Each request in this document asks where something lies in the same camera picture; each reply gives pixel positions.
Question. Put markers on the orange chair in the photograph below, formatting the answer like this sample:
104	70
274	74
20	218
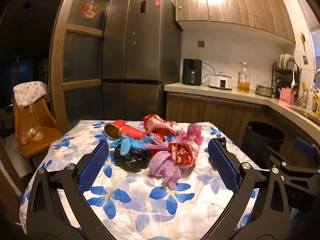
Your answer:
42	140

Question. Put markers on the black dish rack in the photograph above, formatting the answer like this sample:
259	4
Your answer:
281	76

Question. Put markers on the pink utensil holder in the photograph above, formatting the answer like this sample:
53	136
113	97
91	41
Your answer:
286	97

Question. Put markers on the lilac plastic wrap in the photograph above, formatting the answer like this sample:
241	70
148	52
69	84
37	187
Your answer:
156	146

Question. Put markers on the polka dot cloth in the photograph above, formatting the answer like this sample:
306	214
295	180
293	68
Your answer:
27	91

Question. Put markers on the white bottle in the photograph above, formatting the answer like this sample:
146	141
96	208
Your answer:
310	100

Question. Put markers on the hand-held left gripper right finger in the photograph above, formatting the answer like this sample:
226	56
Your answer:
223	165

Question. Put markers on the round red door decoration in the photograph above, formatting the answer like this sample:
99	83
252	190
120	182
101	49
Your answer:
90	9

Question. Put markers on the red and white plastic bag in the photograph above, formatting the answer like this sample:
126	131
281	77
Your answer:
155	121

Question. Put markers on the teal cloth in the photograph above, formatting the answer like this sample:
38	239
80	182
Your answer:
296	218

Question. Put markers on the black air fryer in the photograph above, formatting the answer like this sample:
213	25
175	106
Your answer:
192	71

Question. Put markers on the white electric cooker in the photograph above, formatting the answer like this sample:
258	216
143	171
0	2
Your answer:
220	81

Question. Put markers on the white ladle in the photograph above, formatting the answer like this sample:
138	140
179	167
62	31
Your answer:
294	85

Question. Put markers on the large white plate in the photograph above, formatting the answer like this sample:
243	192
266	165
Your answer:
288	59

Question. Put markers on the shiny red wrapper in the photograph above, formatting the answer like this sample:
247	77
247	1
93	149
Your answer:
185	153

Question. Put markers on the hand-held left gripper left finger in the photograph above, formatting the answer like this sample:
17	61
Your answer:
93	167

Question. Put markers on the pink plastic bag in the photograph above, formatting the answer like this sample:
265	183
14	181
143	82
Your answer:
193	131

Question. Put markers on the blue flower tablecloth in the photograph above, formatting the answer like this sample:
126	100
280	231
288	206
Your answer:
140	205

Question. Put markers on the yellow bottle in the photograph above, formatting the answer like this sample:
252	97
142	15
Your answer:
316	105

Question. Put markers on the large black plastic bag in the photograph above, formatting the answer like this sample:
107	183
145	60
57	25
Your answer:
132	161

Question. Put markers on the red printed packet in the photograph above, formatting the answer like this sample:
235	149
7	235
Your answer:
162	133

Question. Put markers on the cooking oil bottle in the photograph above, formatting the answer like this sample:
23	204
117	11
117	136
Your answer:
242	80

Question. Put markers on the grey refrigerator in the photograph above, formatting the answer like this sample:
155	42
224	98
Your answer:
140	55

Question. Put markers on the small white plate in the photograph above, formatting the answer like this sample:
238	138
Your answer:
281	60

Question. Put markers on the dark blue curtain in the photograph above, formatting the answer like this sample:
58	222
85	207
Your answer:
15	72

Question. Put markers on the blue glove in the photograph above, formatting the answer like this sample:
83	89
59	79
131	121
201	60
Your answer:
125	143

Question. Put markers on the light stone countertop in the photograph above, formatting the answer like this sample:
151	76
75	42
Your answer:
190	87

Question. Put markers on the hanging spatula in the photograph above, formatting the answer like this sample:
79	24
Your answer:
305	59

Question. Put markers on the wooden upper cabinet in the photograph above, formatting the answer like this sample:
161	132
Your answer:
237	7

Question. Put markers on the red cylindrical can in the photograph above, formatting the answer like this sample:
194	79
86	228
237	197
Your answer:
130	131

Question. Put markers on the wooden lower cabinets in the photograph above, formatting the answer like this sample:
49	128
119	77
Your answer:
200	110

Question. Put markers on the steel sink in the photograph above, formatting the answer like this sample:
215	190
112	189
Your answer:
307	113

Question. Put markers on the purple plastic bag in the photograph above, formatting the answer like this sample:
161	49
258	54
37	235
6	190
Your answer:
162	167

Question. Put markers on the steel bowl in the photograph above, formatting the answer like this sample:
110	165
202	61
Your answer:
264	90

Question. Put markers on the black trash bin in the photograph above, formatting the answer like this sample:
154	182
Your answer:
262	142

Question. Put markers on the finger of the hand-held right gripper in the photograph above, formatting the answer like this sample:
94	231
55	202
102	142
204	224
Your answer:
303	146
276	156

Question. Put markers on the dark wall socket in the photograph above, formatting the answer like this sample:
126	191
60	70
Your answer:
201	44

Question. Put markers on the small black plastic bag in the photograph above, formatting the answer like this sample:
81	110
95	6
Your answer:
222	142

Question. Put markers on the window blinds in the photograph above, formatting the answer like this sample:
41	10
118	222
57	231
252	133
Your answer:
316	55

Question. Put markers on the wooden glass door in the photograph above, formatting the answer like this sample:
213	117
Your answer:
85	28

